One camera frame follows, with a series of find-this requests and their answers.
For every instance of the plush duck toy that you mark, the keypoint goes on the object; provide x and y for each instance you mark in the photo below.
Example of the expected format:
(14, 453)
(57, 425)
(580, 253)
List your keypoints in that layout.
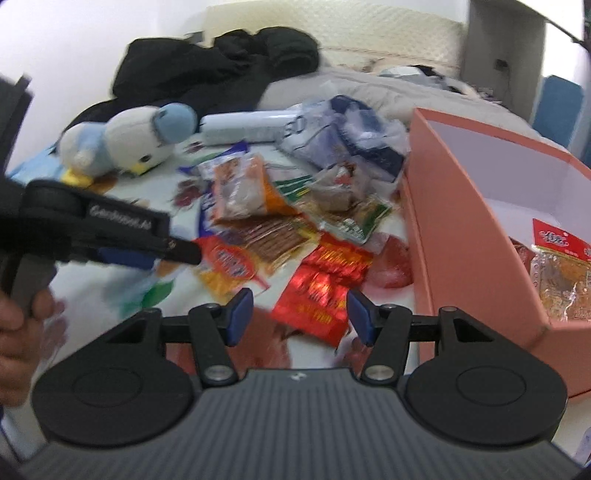
(124, 138)

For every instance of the shiny red foil bag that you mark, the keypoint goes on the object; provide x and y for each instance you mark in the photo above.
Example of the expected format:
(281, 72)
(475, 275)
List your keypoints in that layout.
(314, 304)

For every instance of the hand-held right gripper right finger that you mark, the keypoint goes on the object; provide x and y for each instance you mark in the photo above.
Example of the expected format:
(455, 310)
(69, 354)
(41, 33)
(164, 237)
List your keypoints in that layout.
(360, 318)

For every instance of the fruit printed tablecloth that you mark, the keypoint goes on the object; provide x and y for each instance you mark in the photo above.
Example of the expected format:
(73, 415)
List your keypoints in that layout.
(92, 286)

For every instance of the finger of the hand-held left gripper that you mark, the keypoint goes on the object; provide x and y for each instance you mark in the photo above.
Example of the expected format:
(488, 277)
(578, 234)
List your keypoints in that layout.
(187, 254)
(127, 259)

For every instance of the grey blanket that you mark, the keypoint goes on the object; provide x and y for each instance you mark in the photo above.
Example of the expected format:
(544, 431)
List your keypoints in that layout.
(369, 92)

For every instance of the white tube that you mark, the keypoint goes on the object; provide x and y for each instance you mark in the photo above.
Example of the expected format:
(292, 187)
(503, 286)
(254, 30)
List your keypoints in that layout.
(240, 127)

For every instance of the black jacket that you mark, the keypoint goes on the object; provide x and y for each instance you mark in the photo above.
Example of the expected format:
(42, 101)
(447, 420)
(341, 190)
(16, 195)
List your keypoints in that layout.
(207, 69)

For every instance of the pink cardboard box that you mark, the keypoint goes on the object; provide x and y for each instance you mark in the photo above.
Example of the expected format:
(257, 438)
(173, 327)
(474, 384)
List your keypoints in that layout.
(443, 221)

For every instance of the green label clear bag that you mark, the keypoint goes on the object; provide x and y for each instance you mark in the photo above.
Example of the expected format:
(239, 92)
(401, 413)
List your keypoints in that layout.
(360, 221)

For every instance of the red label crisps bag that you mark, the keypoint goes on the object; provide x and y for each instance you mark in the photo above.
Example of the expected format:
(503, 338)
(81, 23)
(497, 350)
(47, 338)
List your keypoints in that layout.
(563, 277)

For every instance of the dark blue noodle bag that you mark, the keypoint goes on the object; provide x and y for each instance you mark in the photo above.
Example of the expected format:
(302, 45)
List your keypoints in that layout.
(235, 151)

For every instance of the cream quilted headboard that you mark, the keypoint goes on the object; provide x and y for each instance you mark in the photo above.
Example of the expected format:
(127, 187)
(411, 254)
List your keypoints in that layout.
(369, 32)

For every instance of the clear plastic bag blue print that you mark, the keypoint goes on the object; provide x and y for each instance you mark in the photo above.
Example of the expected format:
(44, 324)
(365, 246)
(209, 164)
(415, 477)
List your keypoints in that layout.
(351, 138)

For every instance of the person's left hand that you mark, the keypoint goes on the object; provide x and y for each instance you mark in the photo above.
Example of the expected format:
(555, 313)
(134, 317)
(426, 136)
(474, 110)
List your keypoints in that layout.
(18, 350)

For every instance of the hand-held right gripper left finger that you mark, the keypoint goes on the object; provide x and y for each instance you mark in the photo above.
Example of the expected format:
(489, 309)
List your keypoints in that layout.
(240, 316)

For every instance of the folded dark clothes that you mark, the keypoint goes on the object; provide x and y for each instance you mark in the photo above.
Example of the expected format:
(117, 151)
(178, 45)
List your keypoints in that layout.
(415, 71)

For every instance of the light blue bedsheet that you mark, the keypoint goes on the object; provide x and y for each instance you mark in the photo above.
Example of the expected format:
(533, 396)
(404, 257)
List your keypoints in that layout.
(30, 166)

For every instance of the dark red snack bag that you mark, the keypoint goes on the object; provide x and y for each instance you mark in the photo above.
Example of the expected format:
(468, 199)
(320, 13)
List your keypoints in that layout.
(521, 258)

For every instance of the blue chair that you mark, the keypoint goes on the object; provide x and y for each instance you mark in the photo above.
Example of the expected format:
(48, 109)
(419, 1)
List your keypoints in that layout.
(558, 110)

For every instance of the pile of snack packets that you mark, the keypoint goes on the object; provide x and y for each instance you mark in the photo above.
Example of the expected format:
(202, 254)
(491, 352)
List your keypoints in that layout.
(258, 221)

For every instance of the black wall socket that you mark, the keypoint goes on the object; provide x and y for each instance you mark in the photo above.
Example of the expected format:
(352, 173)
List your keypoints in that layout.
(501, 64)

